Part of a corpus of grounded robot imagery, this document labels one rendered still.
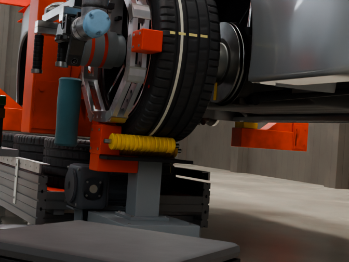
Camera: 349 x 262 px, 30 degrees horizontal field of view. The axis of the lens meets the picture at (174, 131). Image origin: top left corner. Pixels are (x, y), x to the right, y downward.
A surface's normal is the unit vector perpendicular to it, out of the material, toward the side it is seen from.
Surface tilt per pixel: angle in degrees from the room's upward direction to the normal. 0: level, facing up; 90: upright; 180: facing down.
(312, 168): 90
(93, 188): 90
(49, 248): 23
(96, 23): 90
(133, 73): 90
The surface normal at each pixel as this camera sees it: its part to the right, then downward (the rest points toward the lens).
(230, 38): -0.90, -0.07
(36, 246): -0.11, -0.94
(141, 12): 0.44, 0.02
